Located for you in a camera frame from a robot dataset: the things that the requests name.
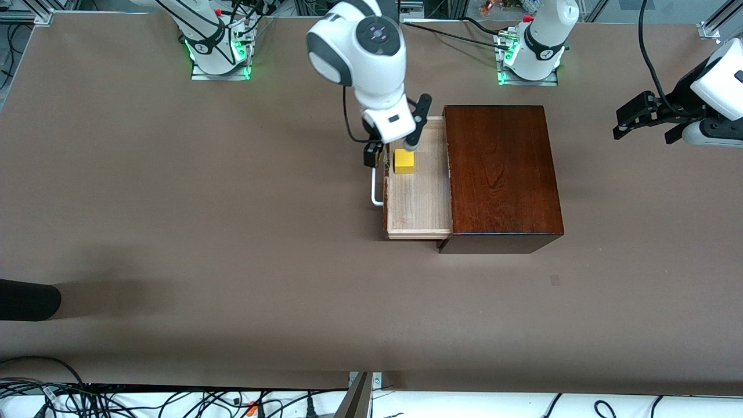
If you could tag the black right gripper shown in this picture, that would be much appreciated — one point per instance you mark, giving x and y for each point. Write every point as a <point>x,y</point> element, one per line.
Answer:
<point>371,155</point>

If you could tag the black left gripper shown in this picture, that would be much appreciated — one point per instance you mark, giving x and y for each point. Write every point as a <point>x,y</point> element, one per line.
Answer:
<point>682,102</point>

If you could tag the yellow wooden block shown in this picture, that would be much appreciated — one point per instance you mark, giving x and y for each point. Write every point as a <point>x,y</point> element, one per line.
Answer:
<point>404,162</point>

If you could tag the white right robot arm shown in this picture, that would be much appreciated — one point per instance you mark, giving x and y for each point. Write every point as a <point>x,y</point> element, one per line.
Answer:
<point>371,52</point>

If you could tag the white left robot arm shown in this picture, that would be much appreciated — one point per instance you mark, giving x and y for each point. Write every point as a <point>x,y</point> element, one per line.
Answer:
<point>545,35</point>

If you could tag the dark brown wooden cabinet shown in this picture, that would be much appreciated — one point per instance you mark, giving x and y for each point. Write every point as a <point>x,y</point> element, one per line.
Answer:
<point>499,174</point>

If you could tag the grey power strip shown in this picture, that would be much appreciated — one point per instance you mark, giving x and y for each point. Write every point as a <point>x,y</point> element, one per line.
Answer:
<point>411,8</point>

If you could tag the black cylindrical object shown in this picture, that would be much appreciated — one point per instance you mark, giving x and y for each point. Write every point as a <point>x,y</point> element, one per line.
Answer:
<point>29,299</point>

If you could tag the aluminium frame bar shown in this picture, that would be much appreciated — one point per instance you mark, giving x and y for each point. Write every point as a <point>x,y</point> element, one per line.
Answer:
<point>35,14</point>
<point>720,20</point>

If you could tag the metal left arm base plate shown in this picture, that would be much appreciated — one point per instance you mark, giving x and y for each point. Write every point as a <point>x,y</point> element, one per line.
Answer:
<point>534,83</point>

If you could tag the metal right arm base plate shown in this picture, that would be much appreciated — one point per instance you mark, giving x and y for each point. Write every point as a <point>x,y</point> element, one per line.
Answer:
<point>220,76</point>

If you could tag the aluminium profile post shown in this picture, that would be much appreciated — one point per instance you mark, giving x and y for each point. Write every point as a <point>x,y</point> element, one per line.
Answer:
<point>357,400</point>

